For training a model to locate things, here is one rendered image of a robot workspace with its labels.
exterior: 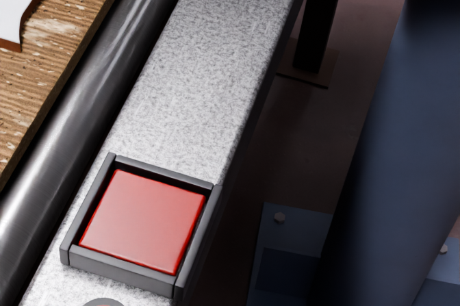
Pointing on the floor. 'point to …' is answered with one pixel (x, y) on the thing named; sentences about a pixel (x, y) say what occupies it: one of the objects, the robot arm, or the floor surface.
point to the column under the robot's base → (385, 177)
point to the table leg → (315, 29)
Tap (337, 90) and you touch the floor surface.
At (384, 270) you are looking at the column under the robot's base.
